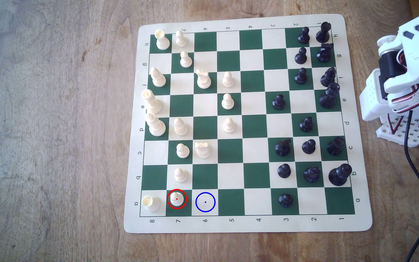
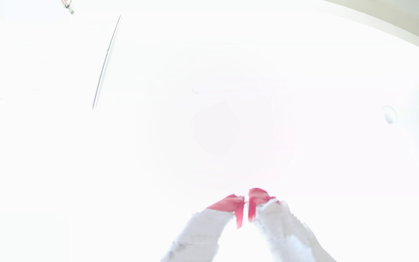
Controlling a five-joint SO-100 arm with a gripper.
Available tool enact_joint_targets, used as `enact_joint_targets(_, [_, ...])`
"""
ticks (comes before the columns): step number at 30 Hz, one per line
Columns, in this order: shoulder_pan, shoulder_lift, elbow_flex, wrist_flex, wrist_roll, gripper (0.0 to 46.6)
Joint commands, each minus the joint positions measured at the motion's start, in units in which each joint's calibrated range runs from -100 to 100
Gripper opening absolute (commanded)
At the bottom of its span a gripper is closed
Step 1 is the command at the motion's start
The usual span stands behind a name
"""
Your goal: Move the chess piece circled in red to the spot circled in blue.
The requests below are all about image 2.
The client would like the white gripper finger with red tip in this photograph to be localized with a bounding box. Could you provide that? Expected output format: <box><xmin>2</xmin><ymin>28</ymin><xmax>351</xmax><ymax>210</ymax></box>
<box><xmin>160</xmin><ymin>194</ymin><xmax>246</xmax><ymax>262</ymax></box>
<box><xmin>248</xmin><ymin>187</ymin><xmax>337</xmax><ymax>262</ymax></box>

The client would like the thin dark cable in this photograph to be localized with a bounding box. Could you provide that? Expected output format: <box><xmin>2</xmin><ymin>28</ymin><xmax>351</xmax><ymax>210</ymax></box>
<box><xmin>92</xmin><ymin>15</ymin><xmax>123</xmax><ymax>110</ymax></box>

